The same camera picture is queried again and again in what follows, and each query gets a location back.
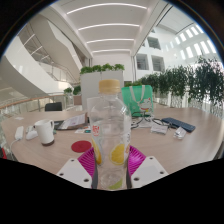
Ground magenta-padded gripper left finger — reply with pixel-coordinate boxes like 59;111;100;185
56;147;99;190

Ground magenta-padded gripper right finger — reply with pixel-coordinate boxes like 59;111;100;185
126;145;169;190

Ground clear lemon drink bottle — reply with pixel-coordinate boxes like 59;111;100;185
89;78;133;191

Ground flat round red coaster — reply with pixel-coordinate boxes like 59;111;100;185
70;140;93;154

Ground colourful printed card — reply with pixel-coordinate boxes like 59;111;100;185
74;126;92;135

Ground small white plastic packet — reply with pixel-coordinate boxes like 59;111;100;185
150;124;169;135
173;126;188;140

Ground white mug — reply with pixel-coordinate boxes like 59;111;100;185
33;118;56;147

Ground printed booklet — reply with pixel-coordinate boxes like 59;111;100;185
57;113;88;131

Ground dark blue notebook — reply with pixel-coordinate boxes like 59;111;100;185
161;116;197;134

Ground white power strip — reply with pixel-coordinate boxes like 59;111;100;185
14;125;25;141

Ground white chair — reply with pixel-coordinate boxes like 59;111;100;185
85;96;100;113

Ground black office chair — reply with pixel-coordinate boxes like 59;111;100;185
44;101;63;112

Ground green tote bag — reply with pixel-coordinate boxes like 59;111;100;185
120;84;155;118

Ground small potted green plants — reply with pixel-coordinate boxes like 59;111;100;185
63;84;82;98

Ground white cabinet with plants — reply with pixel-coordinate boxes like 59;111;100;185
79;63;126;111

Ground row of green plants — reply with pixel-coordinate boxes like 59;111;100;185
133;56;224;118

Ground ceiling light strips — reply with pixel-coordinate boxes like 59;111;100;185
65;2;148;54

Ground black cable bundle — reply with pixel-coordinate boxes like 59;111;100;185
130;111;174;129

